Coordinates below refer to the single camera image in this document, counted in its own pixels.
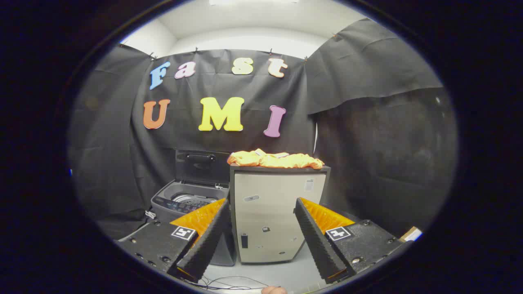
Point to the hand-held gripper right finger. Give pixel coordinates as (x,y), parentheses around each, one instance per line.
(316,241)

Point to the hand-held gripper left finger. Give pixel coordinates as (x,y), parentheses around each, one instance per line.
(208,241)

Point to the grey top-load washing machine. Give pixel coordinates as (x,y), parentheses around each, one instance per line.
(184,200)

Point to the orange polo shirt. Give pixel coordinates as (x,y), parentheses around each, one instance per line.
(278,160)

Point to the beige cabinet with black top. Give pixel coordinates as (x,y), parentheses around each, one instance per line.
(269,212)

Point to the cardboard box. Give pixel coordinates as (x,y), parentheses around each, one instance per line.
(410,234)

